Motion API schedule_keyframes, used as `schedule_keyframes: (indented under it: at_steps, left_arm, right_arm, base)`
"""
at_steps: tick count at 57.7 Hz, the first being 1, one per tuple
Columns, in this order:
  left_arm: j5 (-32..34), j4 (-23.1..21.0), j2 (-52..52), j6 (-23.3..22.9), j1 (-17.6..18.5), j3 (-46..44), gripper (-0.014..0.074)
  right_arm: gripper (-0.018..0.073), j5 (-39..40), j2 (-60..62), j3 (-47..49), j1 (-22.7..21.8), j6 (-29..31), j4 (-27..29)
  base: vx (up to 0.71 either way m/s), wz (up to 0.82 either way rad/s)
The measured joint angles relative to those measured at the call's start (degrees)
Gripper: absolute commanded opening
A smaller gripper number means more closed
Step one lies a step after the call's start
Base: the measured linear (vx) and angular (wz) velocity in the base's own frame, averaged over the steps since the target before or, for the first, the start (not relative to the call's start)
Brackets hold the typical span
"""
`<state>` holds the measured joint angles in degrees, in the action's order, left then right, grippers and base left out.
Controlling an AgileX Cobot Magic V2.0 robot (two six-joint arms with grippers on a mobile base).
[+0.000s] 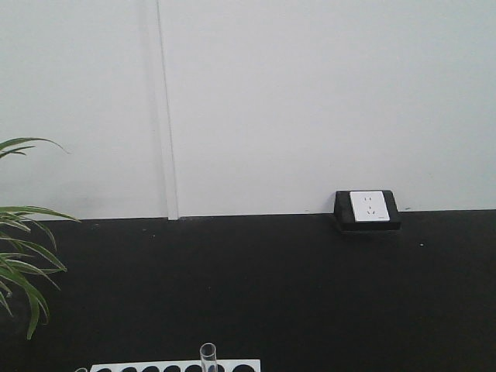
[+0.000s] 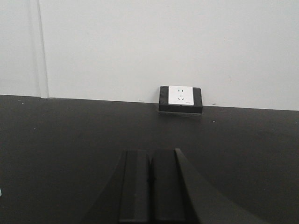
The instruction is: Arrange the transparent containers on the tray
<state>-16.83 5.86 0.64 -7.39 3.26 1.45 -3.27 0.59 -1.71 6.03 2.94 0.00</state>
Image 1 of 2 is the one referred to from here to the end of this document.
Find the glass test tube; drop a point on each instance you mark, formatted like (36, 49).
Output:
(208, 357)

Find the white test tube rack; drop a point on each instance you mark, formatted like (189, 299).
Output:
(179, 365)

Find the black and white power socket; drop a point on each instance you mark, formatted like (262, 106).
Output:
(366, 211)

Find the green spider plant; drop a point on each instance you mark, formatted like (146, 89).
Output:
(26, 259)

